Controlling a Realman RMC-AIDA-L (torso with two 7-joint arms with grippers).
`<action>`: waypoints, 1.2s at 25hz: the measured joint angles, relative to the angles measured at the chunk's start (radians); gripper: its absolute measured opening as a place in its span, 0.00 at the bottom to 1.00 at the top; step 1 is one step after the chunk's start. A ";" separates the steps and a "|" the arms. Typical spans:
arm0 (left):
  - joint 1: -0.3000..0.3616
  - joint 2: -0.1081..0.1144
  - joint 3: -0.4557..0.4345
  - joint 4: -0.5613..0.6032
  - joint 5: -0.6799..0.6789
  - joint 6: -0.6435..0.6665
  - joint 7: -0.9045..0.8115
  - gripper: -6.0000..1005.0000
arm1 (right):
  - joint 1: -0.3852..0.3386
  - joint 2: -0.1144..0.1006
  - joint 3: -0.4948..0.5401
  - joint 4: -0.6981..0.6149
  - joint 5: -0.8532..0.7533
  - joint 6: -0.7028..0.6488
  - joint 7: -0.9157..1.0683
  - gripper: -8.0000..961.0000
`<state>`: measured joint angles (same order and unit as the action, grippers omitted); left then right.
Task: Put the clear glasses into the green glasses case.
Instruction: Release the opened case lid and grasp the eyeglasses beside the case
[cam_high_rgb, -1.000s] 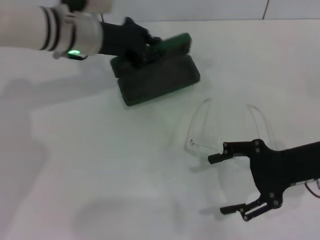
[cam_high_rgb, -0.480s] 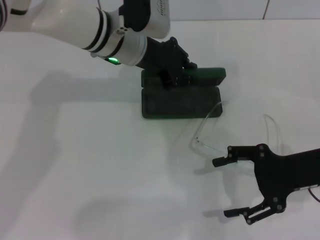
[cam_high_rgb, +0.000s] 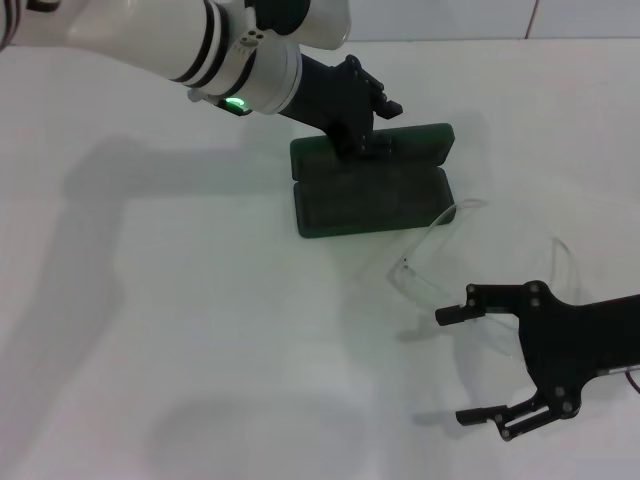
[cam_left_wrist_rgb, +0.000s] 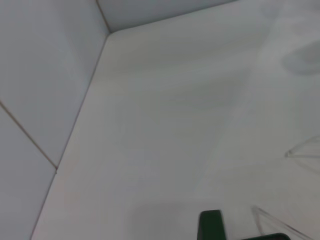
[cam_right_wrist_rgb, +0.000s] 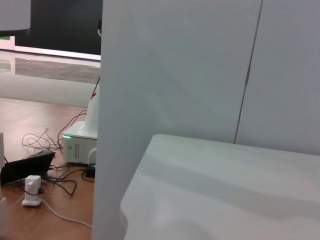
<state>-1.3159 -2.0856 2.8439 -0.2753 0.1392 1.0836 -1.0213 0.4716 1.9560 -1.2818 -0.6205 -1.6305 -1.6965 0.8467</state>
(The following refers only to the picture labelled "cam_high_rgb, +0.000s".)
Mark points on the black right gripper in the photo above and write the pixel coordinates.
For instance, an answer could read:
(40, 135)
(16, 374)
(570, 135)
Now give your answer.
(565, 345)

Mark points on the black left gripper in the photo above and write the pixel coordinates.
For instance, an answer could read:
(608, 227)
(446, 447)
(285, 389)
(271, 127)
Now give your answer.
(340, 100)

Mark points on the green glasses case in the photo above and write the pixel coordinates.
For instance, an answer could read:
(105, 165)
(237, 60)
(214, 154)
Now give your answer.
(370, 200)

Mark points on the clear white glasses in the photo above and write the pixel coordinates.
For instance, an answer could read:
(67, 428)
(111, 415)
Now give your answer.
(421, 281)

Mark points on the silver left wrist stub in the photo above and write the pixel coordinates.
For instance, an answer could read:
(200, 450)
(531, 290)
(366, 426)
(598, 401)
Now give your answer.
(194, 96)

